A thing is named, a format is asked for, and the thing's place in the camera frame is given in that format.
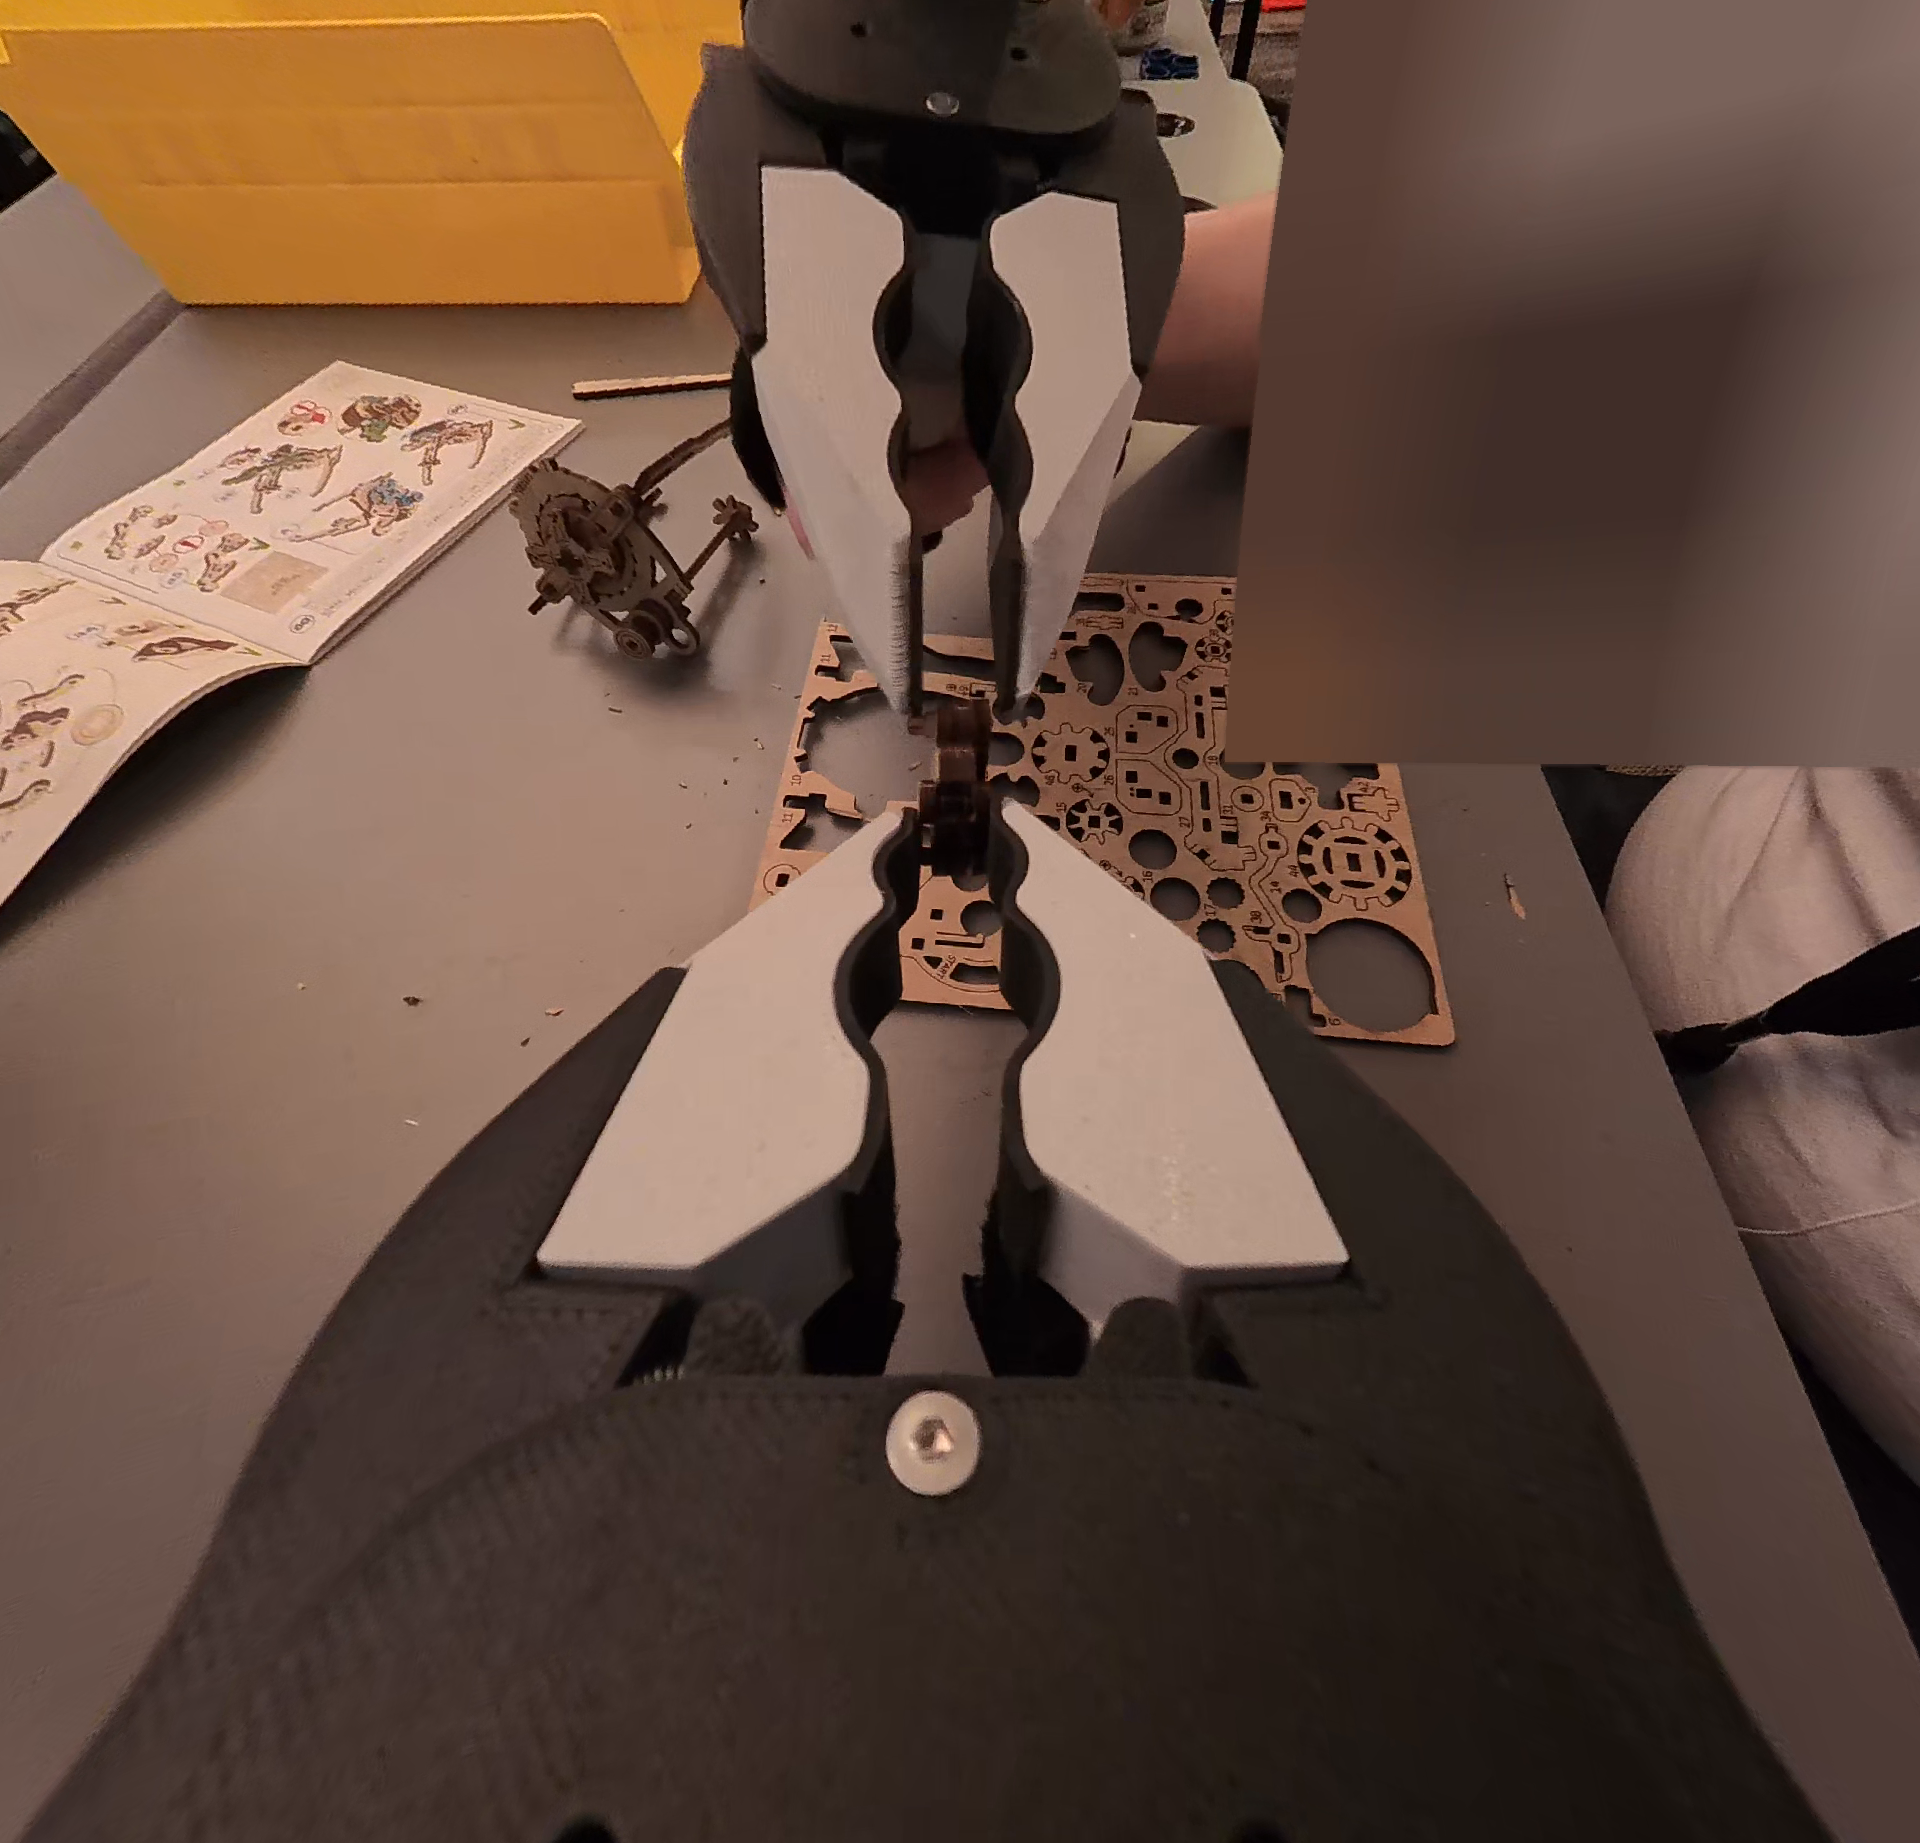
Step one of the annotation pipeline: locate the illustrated instruction booklet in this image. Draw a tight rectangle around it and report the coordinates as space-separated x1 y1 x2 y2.
0 358 584 908

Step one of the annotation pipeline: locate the person's white shirt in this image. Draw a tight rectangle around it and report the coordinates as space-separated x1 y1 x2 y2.
1605 766 1920 1443

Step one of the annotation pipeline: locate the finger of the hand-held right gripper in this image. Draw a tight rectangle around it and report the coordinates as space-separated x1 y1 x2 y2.
747 169 927 719
983 192 1139 723

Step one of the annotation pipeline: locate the black strap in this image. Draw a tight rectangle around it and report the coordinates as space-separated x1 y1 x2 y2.
1658 926 1920 1078

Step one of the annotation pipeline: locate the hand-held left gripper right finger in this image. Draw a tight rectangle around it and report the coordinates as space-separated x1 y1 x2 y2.
972 802 1351 1380

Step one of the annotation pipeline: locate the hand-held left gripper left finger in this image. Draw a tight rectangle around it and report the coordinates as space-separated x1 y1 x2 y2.
532 810 923 1380

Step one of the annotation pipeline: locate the dark wooden gear mechanism model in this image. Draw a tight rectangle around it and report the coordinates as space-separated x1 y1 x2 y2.
509 425 758 673

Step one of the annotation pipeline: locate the laser-cut plywood parts sheet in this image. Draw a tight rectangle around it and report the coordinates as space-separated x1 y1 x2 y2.
747 572 1461 1052

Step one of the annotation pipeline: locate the yellow plastic bin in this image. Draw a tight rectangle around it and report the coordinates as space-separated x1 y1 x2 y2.
0 0 754 309

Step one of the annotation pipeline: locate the person's right hand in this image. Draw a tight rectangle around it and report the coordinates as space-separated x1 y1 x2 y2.
895 436 995 543

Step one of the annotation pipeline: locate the person's right forearm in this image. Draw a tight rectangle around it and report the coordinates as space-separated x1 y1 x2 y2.
1139 197 1280 430

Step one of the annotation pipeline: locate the small dark wooden gear part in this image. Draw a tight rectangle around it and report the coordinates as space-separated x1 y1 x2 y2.
915 692 995 885

